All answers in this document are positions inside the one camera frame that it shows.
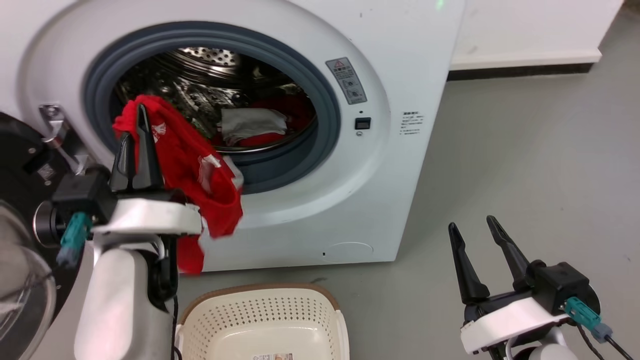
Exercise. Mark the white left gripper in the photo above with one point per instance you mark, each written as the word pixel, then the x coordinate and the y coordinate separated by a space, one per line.
pixel 150 215

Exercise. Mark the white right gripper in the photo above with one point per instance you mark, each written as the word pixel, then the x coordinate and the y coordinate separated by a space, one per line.
pixel 505 320

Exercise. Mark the red garment with white print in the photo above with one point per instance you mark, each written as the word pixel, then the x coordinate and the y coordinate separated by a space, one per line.
pixel 185 155

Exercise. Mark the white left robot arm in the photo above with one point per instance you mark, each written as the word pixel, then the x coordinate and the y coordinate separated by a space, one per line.
pixel 117 305

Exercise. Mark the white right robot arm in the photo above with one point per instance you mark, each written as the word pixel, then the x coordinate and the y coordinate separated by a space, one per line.
pixel 547 350

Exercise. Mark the black glass washing machine door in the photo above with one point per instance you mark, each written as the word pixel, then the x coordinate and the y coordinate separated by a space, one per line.
pixel 20 165

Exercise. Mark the cream perforated laundry basket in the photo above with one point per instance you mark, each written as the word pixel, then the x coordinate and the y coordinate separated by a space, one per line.
pixel 260 320

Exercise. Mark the white front-load washing machine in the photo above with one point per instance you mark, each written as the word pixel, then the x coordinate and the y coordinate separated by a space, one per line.
pixel 400 60

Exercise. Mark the metal door hinge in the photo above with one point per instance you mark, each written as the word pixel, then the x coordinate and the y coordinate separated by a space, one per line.
pixel 56 125

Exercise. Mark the steel perforated drum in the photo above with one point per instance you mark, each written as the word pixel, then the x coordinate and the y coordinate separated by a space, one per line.
pixel 200 75

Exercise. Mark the white grey cloth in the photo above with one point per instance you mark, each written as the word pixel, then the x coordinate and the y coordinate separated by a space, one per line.
pixel 250 124

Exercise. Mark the round filter cover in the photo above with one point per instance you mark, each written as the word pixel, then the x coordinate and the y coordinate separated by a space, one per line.
pixel 349 251

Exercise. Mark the small printed text label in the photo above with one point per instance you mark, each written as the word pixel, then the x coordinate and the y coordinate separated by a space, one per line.
pixel 412 123

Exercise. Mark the red cloth in drum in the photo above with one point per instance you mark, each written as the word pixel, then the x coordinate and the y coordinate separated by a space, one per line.
pixel 295 112

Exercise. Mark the black door latch socket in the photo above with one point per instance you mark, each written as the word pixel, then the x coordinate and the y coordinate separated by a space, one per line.
pixel 363 123

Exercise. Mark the grey rubber door gasket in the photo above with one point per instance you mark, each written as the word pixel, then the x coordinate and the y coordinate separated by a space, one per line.
pixel 320 95

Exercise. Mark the grey warning sticker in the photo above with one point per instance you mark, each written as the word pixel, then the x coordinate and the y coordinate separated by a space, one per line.
pixel 346 80

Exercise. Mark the white cabinet base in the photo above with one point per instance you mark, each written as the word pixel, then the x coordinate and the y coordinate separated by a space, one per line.
pixel 530 30

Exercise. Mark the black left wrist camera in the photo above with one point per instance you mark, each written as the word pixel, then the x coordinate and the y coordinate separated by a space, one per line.
pixel 82 195

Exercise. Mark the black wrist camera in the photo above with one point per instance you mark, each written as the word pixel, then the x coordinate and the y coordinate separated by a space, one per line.
pixel 562 285
pixel 82 195

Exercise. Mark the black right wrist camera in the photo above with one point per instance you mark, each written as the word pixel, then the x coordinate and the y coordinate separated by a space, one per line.
pixel 562 285

